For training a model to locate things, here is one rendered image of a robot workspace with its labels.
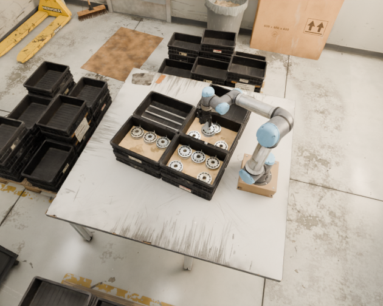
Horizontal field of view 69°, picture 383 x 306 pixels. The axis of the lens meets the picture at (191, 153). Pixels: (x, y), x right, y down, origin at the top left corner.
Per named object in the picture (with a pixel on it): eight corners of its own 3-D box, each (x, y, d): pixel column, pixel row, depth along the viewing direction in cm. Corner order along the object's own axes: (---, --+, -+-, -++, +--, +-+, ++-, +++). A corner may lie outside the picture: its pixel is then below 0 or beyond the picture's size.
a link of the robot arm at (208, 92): (208, 96, 165) (199, 88, 168) (207, 109, 174) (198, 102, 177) (217, 90, 168) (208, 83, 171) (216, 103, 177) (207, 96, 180)
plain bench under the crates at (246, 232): (275, 144, 314) (295, 100, 256) (256, 297, 225) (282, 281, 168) (141, 115, 334) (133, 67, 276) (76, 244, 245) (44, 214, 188)
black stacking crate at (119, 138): (178, 142, 211) (178, 133, 202) (159, 172, 196) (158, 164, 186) (134, 124, 220) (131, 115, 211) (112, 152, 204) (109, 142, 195)
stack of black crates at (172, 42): (203, 59, 374) (204, 37, 346) (197, 74, 357) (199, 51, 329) (174, 54, 379) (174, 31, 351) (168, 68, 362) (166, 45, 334)
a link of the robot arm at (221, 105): (234, 100, 166) (222, 90, 171) (222, 108, 161) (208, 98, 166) (232, 109, 173) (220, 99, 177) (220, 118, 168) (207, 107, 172)
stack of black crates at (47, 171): (54, 152, 282) (45, 139, 263) (81, 159, 279) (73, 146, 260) (31, 186, 260) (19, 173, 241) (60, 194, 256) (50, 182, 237)
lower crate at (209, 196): (225, 170, 211) (227, 161, 202) (210, 202, 196) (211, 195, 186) (179, 150, 220) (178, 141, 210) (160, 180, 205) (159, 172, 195)
